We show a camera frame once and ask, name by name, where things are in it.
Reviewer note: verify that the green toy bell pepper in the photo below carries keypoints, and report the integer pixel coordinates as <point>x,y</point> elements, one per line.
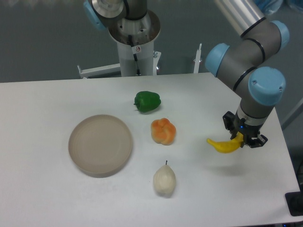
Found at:
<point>146,101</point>

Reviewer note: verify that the white metal frame bracket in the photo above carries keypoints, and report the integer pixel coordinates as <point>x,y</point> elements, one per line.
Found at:
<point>100,72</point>

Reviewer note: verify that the orange knotted bread roll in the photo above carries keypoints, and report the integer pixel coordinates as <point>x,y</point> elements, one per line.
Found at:
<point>163,131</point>

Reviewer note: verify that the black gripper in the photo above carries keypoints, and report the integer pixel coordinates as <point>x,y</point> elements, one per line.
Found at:
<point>251,133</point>

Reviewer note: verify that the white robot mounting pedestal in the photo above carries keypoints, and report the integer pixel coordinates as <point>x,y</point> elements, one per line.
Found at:
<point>135,44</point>

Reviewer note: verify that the beige round plate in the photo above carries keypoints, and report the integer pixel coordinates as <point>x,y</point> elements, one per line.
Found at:
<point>100,145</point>

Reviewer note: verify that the pale toy pear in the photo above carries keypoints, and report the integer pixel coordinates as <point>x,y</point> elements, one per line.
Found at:
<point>164,180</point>

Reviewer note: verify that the white upright bracket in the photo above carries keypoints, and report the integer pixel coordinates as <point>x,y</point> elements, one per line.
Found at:
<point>197,60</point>

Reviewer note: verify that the black device at table edge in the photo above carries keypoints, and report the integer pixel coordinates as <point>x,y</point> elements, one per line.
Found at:
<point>295,203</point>

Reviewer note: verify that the yellow toy banana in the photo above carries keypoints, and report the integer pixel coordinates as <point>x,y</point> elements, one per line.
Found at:
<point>226,147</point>

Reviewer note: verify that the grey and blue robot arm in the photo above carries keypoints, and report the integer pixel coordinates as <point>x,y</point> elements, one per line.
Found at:
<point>241,69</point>

